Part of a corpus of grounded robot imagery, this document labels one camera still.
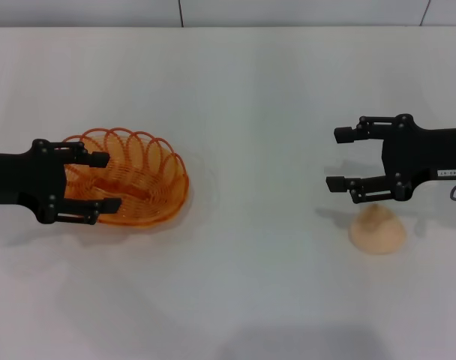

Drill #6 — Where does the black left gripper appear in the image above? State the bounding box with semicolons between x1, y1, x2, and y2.
0;138;123;227

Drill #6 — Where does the beige steamed bun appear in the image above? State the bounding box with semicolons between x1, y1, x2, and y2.
349;214;409;257

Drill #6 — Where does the orange woven plastic basket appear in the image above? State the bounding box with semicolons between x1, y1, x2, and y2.
61;127;191;227

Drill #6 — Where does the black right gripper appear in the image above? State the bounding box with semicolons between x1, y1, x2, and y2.
325;113;456;205

